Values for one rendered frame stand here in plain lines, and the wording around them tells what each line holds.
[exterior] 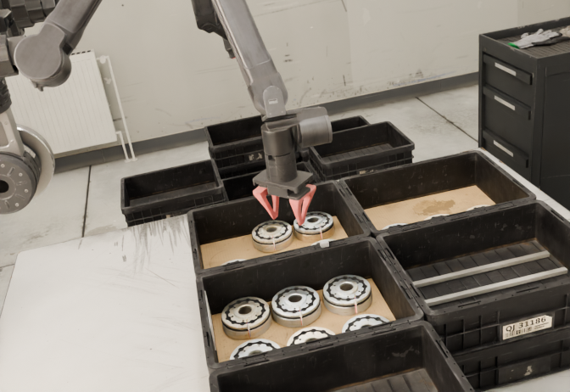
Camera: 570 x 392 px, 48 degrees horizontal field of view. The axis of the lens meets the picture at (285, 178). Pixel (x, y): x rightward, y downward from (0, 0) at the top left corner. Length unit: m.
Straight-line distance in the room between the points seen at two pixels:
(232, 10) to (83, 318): 0.94
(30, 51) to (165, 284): 0.85
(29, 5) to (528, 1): 4.04
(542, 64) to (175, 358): 1.78
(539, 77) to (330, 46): 2.16
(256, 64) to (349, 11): 3.40
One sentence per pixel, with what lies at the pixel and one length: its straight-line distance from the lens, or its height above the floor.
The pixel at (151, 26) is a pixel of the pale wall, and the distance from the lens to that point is 4.31.
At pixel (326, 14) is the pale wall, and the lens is 4.49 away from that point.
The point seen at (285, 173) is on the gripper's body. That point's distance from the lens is 1.18.
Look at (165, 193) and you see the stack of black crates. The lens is 2.78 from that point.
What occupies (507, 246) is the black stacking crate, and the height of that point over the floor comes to 0.83.
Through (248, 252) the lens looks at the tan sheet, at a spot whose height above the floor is 0.83.
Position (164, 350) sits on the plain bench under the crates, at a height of 0.70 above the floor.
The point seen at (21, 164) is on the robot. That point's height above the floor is 1.17.
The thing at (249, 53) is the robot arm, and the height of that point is 1.39.
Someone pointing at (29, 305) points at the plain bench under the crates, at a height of 0.70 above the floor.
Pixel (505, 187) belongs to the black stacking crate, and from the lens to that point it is 1.67.
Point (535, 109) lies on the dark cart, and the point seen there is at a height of 0.69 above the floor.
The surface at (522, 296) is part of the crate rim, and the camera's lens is 1.26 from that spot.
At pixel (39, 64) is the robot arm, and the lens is 1.16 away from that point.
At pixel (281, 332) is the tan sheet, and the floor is 0.83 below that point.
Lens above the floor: 1.69
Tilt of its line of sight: 26 degrees down
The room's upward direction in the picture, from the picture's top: 8 degrees counter-clockwise
